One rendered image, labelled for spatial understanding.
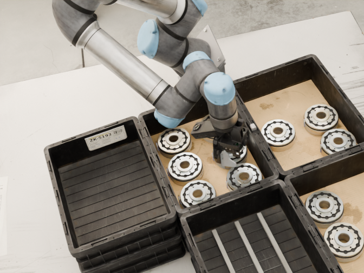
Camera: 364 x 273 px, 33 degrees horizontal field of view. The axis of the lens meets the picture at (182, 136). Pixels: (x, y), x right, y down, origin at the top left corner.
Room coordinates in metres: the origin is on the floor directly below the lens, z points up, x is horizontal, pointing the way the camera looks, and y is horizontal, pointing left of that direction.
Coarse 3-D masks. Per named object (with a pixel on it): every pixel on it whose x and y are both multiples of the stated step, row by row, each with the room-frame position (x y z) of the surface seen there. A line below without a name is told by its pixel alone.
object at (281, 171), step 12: (300, 60) 1.38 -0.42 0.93; (264, 72) 1.36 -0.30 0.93; (324, 72) 1.31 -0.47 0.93; (336, 84) 1.25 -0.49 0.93; (252, 120) 1.18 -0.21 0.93; (360, 120) 1.09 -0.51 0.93; (264, 144) 1.08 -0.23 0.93; (360, 144) 1.01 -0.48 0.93; (336, 156) 0.99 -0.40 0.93; (300, 168) 0.97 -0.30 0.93
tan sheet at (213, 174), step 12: (192, 144) 1.22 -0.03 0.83; (204, 144) 1.21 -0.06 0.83; (204, 156) 1.16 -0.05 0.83; (204, 168) 1.11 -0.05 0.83; (216, 168) 1.10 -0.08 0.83; (204, 180) 1.07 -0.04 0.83; (216, 180) 1.06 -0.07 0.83; (180, 192) 1.05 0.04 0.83; (216, 192) 1.02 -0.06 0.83; (180, 204) 1.00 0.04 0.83
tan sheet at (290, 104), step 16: (272, 96) 1.34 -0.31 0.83; (288, 96) 1.33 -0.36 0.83; (304, 96) 1.31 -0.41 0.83; (320, 96) 1.30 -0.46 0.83; (256, 112) 1.29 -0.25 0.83; (272, 112) 1.28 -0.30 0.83; (288, 112) 1.26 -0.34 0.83; (304, 112) 1.25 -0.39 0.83; (304, 128) 1.19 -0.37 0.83; (336, 128) 1.16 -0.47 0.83; (304, 144) 1.13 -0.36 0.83; (288, 160) 1.08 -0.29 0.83; (304, 160) 1.07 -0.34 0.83
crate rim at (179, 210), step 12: (240, 108) 1.23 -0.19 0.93; (144, 132) 1.22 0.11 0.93; (252, 132) 1.13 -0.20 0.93; (156, 156) 1.12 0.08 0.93; (264, 156) 1.04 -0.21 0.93; (276, 168) 0.99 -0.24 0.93; (168, 180) 1.02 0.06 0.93; (264, 180) 0.96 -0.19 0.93; (168, 192) 0.98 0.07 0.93; (228, 192) 0.94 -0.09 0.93; (204, 204) 0.92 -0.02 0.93; (180, 216) 0.91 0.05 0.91
